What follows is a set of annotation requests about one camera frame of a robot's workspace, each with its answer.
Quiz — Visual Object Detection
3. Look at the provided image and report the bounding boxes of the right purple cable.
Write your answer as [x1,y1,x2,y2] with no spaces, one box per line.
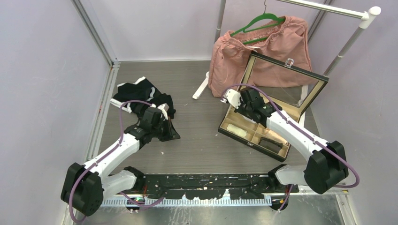
[221,83,360,212]

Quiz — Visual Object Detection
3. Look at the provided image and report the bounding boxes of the dark rolled underwear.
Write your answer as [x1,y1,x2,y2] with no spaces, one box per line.
[258,137,283,154]

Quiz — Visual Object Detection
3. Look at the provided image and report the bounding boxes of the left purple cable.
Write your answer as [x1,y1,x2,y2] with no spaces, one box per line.
[68,100,165,224]

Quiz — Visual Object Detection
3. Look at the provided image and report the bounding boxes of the black compartment storage box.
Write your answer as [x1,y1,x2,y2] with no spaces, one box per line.
[218,52,329,162]

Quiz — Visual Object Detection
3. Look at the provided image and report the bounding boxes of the green clothes hanger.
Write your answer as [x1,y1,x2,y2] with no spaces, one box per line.
[230,0,286,45]

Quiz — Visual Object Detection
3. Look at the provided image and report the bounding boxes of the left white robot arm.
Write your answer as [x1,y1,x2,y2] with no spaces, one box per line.
[61,104,180,217]

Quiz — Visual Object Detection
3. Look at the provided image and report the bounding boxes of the pink hanging shorts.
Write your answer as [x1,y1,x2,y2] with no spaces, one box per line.
[208,16,316,97]

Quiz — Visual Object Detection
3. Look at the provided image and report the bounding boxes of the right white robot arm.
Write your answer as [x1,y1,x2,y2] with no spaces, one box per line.
[224,87,349,194]

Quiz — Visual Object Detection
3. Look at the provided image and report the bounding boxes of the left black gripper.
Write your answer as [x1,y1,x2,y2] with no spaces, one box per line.
[151,116,180,142]

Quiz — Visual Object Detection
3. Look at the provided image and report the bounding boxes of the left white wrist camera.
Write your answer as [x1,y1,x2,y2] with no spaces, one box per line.
[157,103,169,120]

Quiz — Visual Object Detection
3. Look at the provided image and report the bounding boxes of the white metal clothes rack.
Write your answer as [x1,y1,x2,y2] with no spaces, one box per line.
[192,0,382,131]

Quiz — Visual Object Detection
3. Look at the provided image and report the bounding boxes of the black white-trimmed underwear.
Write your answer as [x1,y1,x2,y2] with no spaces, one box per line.
[110,76,176,119]

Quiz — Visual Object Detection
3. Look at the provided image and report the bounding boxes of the cream rolled underwear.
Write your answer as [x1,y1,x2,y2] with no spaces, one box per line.
[227,124,247,138]

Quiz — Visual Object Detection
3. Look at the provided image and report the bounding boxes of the beige rolled underwear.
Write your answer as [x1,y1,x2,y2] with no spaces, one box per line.
[264,128,289,145]

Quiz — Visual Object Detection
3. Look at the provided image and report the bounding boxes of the purple cable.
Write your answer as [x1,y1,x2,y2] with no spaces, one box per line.
[68,100,165,224]
[221,83,360,212]

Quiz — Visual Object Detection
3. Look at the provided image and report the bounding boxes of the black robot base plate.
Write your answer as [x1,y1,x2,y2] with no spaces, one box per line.
[124,173,299,200]

